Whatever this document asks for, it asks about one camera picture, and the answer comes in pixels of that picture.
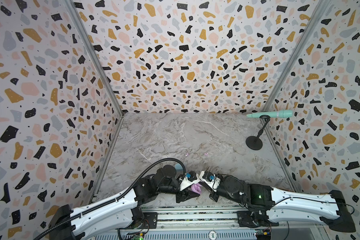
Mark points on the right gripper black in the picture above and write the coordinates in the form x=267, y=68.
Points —
x=214, y=195

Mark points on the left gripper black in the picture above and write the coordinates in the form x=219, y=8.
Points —
x=187, y=194

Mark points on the pink earbud charging case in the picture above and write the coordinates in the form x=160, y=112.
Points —
x=196, y=188

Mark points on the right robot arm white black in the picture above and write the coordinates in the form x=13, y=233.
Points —
x=267, y=206

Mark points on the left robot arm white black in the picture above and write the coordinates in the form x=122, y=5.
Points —
x=123, y=210

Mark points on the black microphone stand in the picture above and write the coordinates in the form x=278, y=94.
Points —
x=254, y=142

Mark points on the mint green microphone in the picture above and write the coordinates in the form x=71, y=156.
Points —
x=275, y=114

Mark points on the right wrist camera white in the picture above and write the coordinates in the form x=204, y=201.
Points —
x=209, y=180

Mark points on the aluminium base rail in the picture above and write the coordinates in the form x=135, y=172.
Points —
x=195, y=223

